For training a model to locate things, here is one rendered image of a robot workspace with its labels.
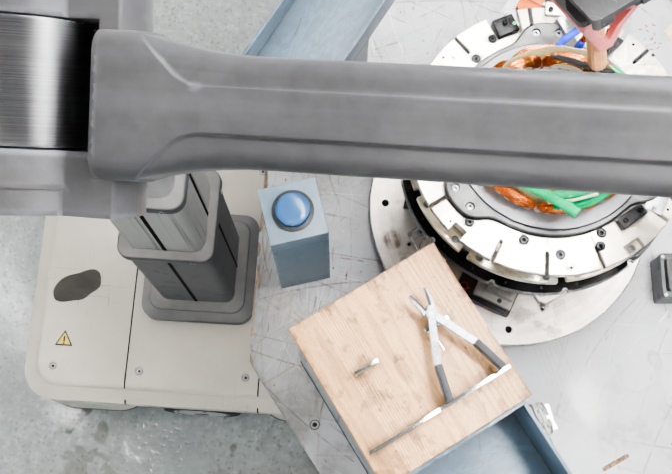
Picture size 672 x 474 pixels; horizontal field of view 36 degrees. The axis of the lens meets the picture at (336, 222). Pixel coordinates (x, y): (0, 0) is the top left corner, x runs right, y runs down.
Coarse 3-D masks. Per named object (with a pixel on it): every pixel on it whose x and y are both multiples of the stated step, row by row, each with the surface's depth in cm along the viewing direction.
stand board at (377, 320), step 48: (384, 288) 114; (432, 288) 114; (336, 336) 113; (384, 336) 113; (480, 336) 113; (336, 384) 111; (384, 384) 111; (432, 384) 111; (384, 432) 110; (432, 432) 110
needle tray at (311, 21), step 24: (288, 0) 125; (312, 0) 128; (336, 0) 128; (360, 0) 128; (384, 0) 123; (264, 24) 122; (288, 24) 127; (312, 24) 127; (336, 24) 127; (360, 24) 127; (264, 48) 126; (288, 48) 126; (312, 48) 126; (336, 48) 126; (360, 48) 125
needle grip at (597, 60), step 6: (600, 30) 91; (588, 42) 93; (588, 48) 94; (594, 48) 93; (588, 54) 95; (594, 54) 94; (600, 54) 94; (606, 54) 95; (588, 60) 96; (594, 60) 95; (600, 60) 94; (606, 60) 95; (594, 66) 95; (600, 66) 95
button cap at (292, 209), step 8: (280, 200) 119; (288, 200) 119; (296, 200) 119; (304, 200) 119; (280, 208) 119; (288, 208) 119; (296, 208) 119; (304, 208) 119; (280, 216) 118; (288, 216) 118; (296, 216) 118; (304, 216) 118; (288, 224) 118; (296, 224) 118
